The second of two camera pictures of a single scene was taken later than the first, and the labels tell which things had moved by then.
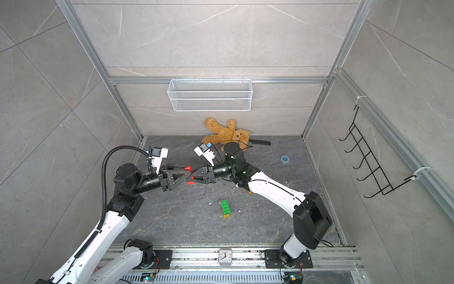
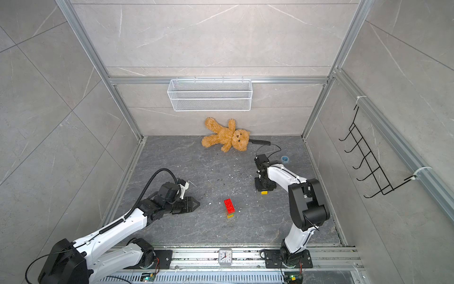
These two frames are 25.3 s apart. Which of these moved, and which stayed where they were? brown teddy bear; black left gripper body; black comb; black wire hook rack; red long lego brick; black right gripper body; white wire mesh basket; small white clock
Moved: red long lego brick; black left gripper body; black right gripper body
Stayed: brown teddy bear; white wire mesh basket; black wire hook rack; small white clock; black comb
